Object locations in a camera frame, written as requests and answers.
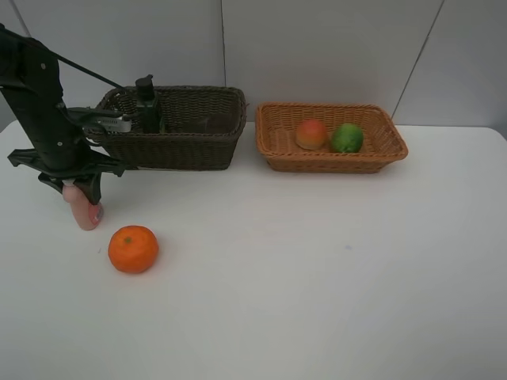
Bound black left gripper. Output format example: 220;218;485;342
8;103;125;205

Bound pink bottle white cap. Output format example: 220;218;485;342
63;180;104;231

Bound dark green pump bottle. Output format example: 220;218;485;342
135;74;165;134

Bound translucent purple plastic cup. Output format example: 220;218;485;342
197;114;231;135

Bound red orange peach fruit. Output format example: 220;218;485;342
295;120;328;150

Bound green lime fruit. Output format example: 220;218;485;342
330;123;364;154

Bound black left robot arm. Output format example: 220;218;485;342
1;28;132;205

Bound orange mandarin fruit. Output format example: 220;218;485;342
108;226;159;274

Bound dark brown wicker basket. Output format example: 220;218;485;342
86;85;246;171

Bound light orange wicker basket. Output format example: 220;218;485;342
255;102;408;173

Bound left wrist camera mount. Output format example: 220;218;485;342
60;107;132;133

